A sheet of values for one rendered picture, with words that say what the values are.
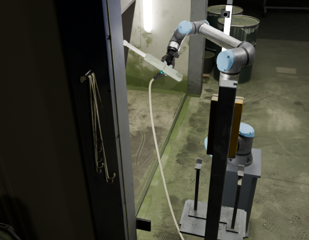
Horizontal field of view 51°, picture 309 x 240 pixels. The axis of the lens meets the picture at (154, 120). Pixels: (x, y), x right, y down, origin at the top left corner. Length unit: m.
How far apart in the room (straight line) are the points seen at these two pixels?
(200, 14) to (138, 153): 1.84
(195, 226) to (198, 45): 2.90
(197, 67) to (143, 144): 1.39
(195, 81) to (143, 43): 0.86
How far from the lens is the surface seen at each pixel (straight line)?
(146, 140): 3.60
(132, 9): 2.63
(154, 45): 4.39
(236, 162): 2.36
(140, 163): 3.29
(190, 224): 1.77
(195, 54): 4.31
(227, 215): 1.82
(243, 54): 1.93
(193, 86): 4.49
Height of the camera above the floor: 2.14
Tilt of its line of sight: 32 degrees down
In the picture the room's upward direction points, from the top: 1 degrees counter-clockwise
